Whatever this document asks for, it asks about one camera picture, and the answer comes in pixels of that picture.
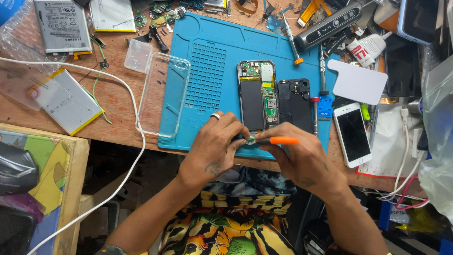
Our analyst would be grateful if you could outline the person's left hand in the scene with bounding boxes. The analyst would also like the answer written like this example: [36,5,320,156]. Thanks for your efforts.
[177,111,251,187]

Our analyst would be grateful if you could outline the person's right hand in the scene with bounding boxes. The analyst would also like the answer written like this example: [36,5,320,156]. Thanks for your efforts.
[255,122,349,203]

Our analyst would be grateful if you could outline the orange handled precision tool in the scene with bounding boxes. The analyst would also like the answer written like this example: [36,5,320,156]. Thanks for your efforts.
[256,136,300,145]

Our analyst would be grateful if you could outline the silver screwdriver with red cap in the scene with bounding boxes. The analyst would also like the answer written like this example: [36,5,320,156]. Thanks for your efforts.
[310,96,320,137]

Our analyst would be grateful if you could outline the white smartphone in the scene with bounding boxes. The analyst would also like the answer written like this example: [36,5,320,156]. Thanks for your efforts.
[333,102,373,169]

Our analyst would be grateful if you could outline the blue tool holder block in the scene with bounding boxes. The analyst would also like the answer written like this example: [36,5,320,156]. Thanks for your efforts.
[317,95,334,120]

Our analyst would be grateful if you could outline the black phone inner cover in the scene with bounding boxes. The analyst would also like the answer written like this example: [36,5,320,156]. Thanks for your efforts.
[277,78,314,134]

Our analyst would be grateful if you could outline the opened disassembled smartphone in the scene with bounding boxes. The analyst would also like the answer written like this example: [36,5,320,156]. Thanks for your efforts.
[237,60,280,132]

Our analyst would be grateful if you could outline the clear phone case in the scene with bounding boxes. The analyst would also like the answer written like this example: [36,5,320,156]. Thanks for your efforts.
[136,52,192,138]

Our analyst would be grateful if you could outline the yellow green marker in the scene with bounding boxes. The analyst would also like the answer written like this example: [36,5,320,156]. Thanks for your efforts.
[360,103,372,125]

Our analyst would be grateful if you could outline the person's colourful printed shorts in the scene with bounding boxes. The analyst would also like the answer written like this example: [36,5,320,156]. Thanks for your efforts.
[159,166,298,255]

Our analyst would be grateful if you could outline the white sheet with red border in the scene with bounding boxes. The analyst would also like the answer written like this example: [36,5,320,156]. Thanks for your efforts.
[355,102,427,180]

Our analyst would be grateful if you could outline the blue silicone repair mat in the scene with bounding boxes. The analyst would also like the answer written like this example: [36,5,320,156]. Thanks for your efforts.
[158,12,341,160]

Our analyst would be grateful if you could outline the silver screwdriver with black collar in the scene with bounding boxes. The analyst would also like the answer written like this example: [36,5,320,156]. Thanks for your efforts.
[319,45,330,97]

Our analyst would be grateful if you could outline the white plastic opening card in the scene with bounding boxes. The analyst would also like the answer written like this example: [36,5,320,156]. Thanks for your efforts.
[327,59,388,106]

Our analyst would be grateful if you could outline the small clear plastic box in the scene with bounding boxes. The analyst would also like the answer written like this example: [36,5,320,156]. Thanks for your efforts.
[123,38,154,74]

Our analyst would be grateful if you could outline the black plastic phone part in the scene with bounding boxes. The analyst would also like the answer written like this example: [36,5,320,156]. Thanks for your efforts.
[148,25,170,53]

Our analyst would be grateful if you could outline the silver screwdriver with orange cap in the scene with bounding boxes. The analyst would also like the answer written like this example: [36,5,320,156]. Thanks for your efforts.
[281,6,304,66]

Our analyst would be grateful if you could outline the white glue tube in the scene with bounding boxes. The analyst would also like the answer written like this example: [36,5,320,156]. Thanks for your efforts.
[346,31,393,68]

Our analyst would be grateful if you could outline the translucent plastic bag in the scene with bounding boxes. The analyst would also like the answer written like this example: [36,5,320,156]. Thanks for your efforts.
[418,54,453,224]

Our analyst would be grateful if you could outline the black smartphone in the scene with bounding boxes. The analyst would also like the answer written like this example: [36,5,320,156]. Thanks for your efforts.
[384,33,422,98]

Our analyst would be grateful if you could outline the black and grey electric tool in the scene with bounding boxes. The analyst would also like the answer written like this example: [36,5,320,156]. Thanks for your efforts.
[294,2,363,53]

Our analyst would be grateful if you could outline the blue plastic film scrap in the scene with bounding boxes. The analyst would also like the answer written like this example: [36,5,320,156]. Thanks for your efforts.
[265,14,286,35]

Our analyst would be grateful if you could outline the heap of green circuit boards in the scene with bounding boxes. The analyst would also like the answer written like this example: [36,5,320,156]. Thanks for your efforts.
[134,1,187,30]

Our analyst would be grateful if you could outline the silver battery with yellow edge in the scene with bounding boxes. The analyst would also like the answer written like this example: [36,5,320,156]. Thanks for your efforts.
[28,68,105,137]

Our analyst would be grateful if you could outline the wooden tray with colourful mat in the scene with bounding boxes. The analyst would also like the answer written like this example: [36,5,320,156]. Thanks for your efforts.
[0,123,90,255]

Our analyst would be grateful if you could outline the white battery with yellow edge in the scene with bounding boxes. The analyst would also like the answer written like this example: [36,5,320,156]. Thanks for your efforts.
[89,0,136,33]

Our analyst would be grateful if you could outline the light blue smartphone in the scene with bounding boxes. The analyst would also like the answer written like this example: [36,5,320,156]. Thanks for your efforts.
[397,0,444,45]

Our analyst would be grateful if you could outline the black computer mouse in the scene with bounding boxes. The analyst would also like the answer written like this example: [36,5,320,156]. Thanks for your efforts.
[0,141,40,196]

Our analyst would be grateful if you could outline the grey printed phone battery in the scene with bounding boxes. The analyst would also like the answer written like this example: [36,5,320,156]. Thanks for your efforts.
[33,0,93,54]

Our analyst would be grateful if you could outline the clear plastic sheet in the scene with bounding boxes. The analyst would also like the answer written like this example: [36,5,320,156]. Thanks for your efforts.
[0,58,66,111]

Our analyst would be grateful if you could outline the bubble wrap sheet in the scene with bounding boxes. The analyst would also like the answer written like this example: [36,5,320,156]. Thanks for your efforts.
[0,0,54,64]

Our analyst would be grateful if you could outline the long white cable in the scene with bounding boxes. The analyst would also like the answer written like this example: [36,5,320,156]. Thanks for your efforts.
[0,57,147,255]

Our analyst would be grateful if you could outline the white charger cable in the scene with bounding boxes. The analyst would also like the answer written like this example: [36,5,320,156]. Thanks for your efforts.
[376,108,427,203]

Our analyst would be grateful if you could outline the red cable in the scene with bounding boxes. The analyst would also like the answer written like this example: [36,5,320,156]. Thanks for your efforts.
[396,173,430,210]

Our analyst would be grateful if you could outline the green wire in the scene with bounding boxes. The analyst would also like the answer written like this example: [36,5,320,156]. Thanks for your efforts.
[79,35,113,125]

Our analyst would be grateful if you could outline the orange flex cable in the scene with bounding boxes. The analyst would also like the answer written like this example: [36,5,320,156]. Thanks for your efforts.
[297,0,332,28]

